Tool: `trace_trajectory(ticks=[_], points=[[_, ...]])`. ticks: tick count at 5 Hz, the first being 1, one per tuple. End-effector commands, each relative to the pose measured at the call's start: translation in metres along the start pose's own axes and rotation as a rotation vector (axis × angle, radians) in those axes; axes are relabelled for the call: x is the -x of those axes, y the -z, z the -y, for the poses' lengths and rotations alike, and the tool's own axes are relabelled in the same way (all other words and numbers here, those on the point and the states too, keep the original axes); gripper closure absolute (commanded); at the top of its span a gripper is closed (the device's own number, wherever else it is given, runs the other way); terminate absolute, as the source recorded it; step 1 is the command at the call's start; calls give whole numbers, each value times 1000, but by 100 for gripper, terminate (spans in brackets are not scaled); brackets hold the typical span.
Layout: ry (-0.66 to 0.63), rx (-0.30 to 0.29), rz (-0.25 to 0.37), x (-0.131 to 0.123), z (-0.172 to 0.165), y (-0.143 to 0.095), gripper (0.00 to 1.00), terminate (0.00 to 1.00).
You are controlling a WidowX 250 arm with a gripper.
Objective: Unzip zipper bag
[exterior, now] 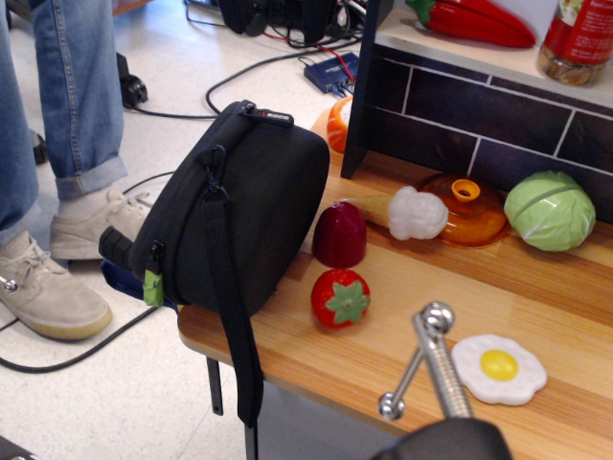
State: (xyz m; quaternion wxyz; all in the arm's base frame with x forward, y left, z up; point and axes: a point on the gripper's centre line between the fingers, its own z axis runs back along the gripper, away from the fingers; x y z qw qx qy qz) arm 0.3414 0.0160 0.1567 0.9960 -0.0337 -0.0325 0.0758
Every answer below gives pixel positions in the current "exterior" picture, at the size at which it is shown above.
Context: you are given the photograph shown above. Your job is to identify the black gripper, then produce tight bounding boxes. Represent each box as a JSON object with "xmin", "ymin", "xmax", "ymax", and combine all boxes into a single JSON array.
[{"xmin": 373, "ymin": 302, "xmax": 512, "ymax": 460}]

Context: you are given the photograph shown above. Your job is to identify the black zipper bag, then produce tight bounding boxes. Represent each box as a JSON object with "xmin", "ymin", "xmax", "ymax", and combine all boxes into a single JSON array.
[{"xmin": 99, "ymin": 101, "xmax": 329, "ymax": 315}]

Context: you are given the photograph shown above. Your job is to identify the green tape zipper tab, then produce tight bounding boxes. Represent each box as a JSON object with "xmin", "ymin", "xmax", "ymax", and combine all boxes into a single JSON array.
[{"xmin": 143, "ymin": 270, "xmax": 165, "ymax": 308}]

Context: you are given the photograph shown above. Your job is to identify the blue object under bag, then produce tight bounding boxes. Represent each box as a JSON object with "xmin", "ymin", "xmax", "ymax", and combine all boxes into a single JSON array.
[{"xmin": 101, "ymin": 260, "xmax": 179, "ymax": 313}]

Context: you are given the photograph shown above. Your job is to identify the toy fried egg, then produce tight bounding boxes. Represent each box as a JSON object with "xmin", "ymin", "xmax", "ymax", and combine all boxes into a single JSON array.
[{"xmin": 451, "ymin": 334, "xmax": 548, "ymax": 406}]

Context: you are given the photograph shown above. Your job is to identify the red toy tomato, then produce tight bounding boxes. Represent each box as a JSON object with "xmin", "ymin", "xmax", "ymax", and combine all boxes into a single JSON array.
[{"xmin": 310, "ymin": 268, "xmax": 371, "ymax": 329}]

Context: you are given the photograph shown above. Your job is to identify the dark red toy onion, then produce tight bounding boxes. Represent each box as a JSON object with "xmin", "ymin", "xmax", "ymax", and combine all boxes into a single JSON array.
[{"xmin": 312, "ymin": 201, "xmax": 367, "ymax": 268}]

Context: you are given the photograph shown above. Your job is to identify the toy ice cream cone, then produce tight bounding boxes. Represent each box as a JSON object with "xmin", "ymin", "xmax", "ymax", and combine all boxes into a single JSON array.
[{"xmin": 338, "ymin": 186, "xmax": 449, "ymax": 241}]

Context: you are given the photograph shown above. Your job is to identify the orange transparent pot lid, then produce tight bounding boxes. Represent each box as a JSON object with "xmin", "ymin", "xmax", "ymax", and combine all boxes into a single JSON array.
[{"xmin": 418, "ymin": 172, "xmax": 511, "ymax": 248}]

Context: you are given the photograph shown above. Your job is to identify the black table leg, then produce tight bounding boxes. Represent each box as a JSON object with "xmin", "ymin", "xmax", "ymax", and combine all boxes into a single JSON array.
[{"xmin": 206, "ymin": 357, "xmax": 224, "ymax": 416}]

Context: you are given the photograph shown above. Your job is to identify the green toy cabbage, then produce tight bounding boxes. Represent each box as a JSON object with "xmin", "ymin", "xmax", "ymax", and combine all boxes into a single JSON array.
[{"xmin": 504, "ymin": 171, "xmax": 596, "ymax": 252}]

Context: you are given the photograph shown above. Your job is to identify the dark toy kitchen shelf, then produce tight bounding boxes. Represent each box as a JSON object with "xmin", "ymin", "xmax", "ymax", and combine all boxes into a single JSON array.
[{"xmin": 341, "ymin": 1, "xmax": 612, "ymax": 221}]

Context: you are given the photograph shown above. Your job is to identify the red toy chili pepper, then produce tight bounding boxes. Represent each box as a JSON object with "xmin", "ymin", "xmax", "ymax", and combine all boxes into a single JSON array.
[{"xmin": 405, "ymin": 0, "xmax": 536, "ymax": 48}]

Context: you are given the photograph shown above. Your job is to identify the clear jar red label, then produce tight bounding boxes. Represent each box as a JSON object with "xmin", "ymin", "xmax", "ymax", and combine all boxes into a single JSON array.
[{"xmin": 537, "ymin": 0, "xmax": 612, "ymax": 86}]

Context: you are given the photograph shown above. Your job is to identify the right beige sneaker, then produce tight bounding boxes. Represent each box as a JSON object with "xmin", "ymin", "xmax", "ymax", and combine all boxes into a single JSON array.
[{"xmin": 50, "ymin": 187, "xmax": 149, "ymax": 261}]

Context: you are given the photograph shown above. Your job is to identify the beige sneaker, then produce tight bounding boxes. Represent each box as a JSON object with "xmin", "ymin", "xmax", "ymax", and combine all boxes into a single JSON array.
[
  {"xmin": 1, "ymin": 231, "xmax": 112, "ymax": 340},
  {"xmin": 50, "ymin": 187, "xmax": 149, "ymax": 261}
]

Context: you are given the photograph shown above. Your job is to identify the left beige sneaker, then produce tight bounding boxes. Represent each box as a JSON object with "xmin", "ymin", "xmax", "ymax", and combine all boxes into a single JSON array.
[{"xmin": 1, "ymin": 231, "xmax": 112, "ymax": 340}]

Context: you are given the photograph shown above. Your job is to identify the black caster wheel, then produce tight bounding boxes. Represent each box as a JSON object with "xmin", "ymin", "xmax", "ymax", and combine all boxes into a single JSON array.
[{"xmin": 116, "ymin": 53, "xmax": 148, "ymax": 108}]

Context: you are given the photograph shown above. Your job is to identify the blue jeans left leg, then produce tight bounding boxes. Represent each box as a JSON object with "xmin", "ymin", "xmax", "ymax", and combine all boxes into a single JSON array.
[{"xmin": 1, "ymin": 18, "xmax": 38, "ymax": 246}]

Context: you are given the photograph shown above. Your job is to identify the blue jeans leg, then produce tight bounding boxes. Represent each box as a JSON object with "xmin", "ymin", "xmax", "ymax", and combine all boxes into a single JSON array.
[
  {"xmin": 30, "ymin": 1, "xmax": 126, "ymax": 200},
  {"xmin": 1, "ymin": 18, "xmax": 38, "ymax": 246}
]

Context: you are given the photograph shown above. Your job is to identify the blue jeans right leg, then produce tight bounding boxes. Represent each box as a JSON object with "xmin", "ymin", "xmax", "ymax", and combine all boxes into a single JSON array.
[{"xmin": 30, "ymin": 1, "xmax": 126, "ymax": 200}]

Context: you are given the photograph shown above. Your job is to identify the black bag shoulder strap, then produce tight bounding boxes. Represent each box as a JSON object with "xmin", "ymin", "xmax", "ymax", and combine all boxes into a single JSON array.
[{"xmin": 195, "ymin": 145, "xmax": 265, "ymax": 429}]

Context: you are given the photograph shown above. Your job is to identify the black floor cable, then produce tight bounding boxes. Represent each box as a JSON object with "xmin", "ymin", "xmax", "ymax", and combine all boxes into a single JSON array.
[{"xmin": 0, "ymin": 304, "xmax": 159, "ymax": 374}]

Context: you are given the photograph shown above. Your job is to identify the blue network switch box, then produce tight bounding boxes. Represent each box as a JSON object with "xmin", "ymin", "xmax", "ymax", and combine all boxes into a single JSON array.
[{"xmin": 304, "ymin": 53, "xmax": 359, "ymax": 95}]

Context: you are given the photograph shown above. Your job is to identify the black equipment with cables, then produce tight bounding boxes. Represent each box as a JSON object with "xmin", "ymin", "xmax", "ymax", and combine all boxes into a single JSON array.
[{"xmin": 184, "ymin": 0, "xmax": 369, "ymax": 49}]

